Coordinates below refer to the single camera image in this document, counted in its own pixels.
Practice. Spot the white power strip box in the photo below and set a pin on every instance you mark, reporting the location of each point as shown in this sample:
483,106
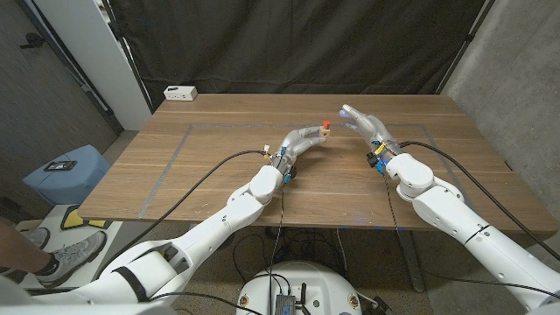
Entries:
180,93

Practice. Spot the grey table leg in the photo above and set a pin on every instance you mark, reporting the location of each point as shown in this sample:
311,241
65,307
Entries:
411,262

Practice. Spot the white pillar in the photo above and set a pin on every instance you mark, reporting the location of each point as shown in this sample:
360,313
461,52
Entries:
96,57

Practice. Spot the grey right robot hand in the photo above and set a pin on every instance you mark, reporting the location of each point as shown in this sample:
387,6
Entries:
372,129

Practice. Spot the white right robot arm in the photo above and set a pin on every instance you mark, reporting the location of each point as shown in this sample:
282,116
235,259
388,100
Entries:
459,214

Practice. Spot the blue stool with phone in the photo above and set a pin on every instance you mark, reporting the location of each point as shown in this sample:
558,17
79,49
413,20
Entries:
74,186

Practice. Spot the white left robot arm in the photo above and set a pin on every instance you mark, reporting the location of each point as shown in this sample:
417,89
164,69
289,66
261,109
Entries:
210,227

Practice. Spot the person's bare leg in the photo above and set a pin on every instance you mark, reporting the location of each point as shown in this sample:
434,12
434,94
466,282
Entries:
17,249

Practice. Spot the black backdrop curtain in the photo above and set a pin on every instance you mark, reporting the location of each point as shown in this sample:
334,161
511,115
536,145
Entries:
306,44

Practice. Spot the yellow black floor pedal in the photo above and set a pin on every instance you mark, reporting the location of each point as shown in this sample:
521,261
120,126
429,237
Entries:
72,219

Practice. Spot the black backdrop stand pole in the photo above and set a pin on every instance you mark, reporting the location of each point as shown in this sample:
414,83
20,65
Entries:
469,38
131,65

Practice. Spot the grey module on torso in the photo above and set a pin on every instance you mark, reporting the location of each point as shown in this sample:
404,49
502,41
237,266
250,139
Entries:
284,305

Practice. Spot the red-headed screw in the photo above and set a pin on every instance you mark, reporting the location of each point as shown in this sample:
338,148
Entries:
326,124

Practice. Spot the black smartphone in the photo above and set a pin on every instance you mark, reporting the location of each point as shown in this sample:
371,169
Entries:
60,165

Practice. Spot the wooden block with holes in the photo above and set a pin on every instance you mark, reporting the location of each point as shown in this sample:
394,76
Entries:
324,130

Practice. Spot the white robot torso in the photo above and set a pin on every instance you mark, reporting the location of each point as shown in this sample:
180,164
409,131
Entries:
302,277

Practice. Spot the grey black sneaker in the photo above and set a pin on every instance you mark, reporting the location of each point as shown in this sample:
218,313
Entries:
38,237
72,258

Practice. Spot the white floor platform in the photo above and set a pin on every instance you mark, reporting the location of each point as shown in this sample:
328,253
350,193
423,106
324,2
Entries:
127,245

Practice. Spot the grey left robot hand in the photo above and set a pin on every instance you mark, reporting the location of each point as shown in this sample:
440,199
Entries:
297,142

